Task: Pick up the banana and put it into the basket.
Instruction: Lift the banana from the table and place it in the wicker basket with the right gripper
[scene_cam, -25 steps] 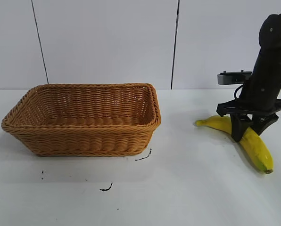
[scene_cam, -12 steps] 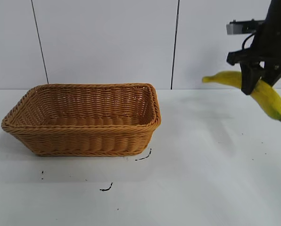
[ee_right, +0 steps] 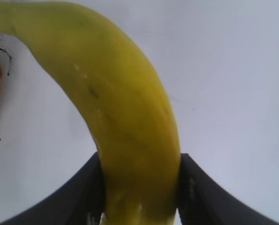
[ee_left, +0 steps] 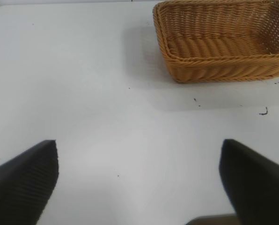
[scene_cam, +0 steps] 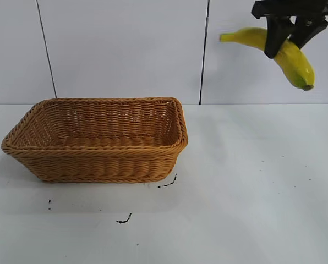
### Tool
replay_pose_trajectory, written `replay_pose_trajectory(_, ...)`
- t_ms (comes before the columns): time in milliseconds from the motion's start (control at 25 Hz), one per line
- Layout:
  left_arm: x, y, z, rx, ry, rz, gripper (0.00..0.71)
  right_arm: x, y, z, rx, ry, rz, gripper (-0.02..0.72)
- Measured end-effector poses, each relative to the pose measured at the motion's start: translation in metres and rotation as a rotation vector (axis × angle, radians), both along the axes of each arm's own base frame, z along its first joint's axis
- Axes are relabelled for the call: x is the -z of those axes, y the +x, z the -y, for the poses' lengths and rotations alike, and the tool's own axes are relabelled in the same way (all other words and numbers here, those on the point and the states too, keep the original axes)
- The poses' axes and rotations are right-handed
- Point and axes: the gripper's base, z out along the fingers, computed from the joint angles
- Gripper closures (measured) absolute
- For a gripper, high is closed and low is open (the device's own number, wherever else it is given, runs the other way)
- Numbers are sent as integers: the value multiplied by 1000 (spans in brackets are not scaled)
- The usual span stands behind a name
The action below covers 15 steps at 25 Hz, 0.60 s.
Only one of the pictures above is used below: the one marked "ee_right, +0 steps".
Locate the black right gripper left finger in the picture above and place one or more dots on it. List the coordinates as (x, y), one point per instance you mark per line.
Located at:
(74, 201)

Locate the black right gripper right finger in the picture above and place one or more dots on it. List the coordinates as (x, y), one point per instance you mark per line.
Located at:
(205, 204)

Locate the yellow banana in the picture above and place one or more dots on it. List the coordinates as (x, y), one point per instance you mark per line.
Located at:
(120, 105)

